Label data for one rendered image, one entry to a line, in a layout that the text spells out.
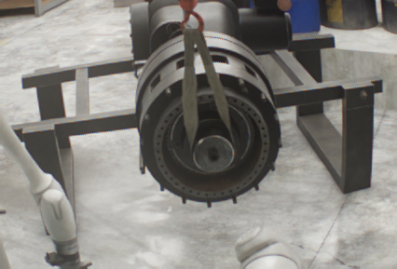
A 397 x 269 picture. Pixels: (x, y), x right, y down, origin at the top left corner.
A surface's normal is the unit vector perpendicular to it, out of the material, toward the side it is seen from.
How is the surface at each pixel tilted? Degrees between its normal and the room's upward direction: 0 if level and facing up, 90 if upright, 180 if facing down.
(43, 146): 90
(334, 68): 90
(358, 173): 90
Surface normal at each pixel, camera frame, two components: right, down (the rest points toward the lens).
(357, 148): 0.15, 0.33
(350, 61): -0.40, 0.35
